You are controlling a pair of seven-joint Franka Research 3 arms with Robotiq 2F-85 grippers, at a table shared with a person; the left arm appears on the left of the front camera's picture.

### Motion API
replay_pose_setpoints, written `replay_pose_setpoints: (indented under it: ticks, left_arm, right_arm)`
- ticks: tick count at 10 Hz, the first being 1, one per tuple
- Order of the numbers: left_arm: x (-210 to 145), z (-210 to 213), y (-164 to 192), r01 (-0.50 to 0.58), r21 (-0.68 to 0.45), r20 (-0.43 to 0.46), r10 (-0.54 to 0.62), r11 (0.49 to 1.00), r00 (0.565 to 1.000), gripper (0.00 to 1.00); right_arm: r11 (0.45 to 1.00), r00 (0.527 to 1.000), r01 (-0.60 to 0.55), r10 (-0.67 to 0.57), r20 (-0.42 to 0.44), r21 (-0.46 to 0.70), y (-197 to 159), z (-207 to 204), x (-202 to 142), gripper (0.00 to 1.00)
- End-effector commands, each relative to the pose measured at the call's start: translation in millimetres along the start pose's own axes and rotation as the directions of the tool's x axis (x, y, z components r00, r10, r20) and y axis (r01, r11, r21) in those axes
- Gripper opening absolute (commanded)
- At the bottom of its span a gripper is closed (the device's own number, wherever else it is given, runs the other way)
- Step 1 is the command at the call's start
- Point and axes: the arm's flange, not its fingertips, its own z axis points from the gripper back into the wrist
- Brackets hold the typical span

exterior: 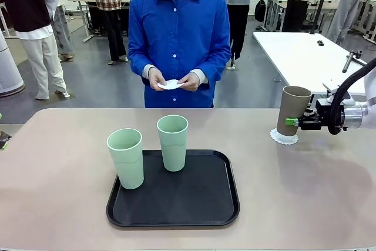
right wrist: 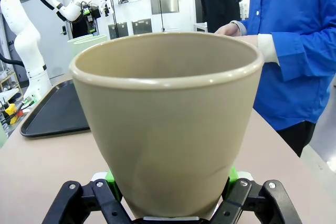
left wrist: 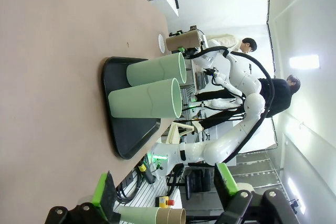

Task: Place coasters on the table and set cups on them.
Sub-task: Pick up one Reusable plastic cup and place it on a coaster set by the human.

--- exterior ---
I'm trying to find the person's left forearm blue sleeve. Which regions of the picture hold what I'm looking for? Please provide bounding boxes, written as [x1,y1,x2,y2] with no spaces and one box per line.
[190,45,231,85]

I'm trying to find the white side table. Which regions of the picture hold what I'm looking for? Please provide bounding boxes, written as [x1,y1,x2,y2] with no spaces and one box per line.
[252,31,368,98]

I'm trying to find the black hanging bag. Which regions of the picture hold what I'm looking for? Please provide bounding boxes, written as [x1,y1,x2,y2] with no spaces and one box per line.
[254,0,267,24]

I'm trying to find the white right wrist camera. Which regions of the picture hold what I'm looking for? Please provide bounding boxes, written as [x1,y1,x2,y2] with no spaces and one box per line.
[323,82,355,106]

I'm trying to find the brown plastic cup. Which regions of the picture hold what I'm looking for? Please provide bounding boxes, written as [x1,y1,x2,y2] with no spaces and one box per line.
[276,85,313,144]

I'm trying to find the person's right forearm blue sleeve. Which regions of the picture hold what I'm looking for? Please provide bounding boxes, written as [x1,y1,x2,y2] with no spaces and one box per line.
[128,46,158,81]

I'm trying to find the white cylindrical air purifier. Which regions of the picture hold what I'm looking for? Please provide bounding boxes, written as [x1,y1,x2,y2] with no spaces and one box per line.
[0,30,25,98]

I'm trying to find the black tripod stand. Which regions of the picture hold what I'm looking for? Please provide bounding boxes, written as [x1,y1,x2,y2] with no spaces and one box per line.
[310,0,336,35]

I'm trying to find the black plastic serving tray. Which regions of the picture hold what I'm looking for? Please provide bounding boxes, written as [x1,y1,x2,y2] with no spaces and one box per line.
[106,149,241,229]

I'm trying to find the black metal rod with clamp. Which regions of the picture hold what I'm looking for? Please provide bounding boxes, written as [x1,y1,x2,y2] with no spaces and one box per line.
[341,49,368,74]

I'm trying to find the light green plastic cup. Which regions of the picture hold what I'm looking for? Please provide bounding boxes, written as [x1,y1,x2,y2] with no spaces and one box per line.
[106,128,145,190]
[156,115,189,173]

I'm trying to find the person's left hand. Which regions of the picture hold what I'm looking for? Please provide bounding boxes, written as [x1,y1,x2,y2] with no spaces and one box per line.
[177,72,202,92]

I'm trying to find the person's right hand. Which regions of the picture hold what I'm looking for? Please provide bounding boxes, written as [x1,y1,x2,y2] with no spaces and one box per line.
[148,67,168,91]

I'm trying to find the person in blue shirt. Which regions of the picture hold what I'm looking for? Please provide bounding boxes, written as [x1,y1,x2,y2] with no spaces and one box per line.
[127,0,231,109]

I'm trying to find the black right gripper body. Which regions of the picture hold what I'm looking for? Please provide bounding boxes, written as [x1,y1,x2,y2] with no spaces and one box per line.
[298,99,333,131]

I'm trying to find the black right arm cable sleeve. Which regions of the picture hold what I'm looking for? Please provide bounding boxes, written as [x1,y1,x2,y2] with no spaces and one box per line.
[328,56,376,136]

